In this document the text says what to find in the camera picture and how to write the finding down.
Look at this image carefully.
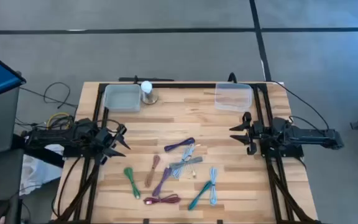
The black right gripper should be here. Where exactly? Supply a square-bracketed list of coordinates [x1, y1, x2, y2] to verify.
[229, 111, 265, 156]

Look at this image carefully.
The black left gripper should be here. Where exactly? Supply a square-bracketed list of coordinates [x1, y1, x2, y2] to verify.
[92, 123, 131, 166]

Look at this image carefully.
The grey USB cable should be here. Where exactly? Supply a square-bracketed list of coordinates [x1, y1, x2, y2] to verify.
[168, 156, 204, 170]

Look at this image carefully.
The light blue USB cable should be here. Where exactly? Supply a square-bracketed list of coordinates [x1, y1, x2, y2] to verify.
[209, 166, 219, 207]
[172, 143, 196, 180]

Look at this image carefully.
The dark purple USB cable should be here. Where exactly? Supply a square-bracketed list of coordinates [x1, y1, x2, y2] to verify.
[163, 137, 196, 152]

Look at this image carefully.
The white USB cable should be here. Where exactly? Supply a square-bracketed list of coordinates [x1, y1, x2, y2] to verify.
[183, 143, 202, 179]

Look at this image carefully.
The teal USB cable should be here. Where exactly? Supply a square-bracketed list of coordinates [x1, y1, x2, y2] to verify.
[187, 180, 213, 212]

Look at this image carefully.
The clear plastic container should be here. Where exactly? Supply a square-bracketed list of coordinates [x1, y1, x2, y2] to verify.
[214, 82, 254, 113]

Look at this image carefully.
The grey translucent plastic container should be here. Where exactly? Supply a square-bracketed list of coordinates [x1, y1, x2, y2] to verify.
[103, 83, 142, 113]

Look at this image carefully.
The white bulb on brass base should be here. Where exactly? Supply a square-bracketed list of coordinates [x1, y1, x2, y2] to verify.
[140, 80, 159, 105]

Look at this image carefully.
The black bar behind table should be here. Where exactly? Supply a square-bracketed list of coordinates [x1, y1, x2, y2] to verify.
[118, 75, 175, 83]

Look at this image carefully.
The white plastic bag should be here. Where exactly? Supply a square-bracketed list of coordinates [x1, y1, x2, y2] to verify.
[19, 143, 65, 197]

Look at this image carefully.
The grey cabinet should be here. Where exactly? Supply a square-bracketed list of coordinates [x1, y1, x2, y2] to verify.
[0, 85, 23, 158]

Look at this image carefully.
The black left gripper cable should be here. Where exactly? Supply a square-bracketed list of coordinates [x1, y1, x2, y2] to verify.
[96, 118, 123, 134]

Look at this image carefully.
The green USB cable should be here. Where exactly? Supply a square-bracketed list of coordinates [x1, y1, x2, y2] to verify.
[123, 167, 142, 200]

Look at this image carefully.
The brown USB cable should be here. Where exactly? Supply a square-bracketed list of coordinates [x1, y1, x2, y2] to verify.
[144, 154, 161, 189]

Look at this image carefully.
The light purple USB cable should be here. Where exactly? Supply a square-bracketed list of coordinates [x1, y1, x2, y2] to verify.
[152, 167, 173, 197]

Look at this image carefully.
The black hanging cable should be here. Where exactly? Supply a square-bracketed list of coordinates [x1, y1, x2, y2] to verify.
[50, 157, 83, 220]

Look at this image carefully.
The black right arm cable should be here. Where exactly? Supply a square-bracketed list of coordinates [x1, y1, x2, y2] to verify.
[264, 80, 331, 131]

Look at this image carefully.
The yellow cable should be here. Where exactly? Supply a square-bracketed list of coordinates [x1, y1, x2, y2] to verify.
[46, 111, 73, 130]

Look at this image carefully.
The maroon USB cable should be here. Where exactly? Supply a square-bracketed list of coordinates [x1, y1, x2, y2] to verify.
[143, 194, 181, 205]

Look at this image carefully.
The black floor cable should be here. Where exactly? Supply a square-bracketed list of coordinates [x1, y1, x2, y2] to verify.
[19, 82, 79, 110]

